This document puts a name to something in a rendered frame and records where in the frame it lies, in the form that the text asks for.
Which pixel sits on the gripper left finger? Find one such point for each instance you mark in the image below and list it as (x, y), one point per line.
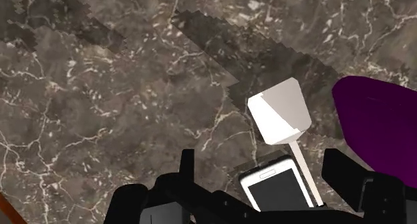
(182, 190)

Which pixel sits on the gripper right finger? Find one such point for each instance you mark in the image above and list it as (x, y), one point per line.
(368, 187)

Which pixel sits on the purple rounded object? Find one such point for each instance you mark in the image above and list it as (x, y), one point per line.
(378, 125)

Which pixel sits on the white smartphone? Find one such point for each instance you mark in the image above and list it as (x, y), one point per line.
(277, 187)

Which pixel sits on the white spatula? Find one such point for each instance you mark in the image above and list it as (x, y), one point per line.
(280, 114)

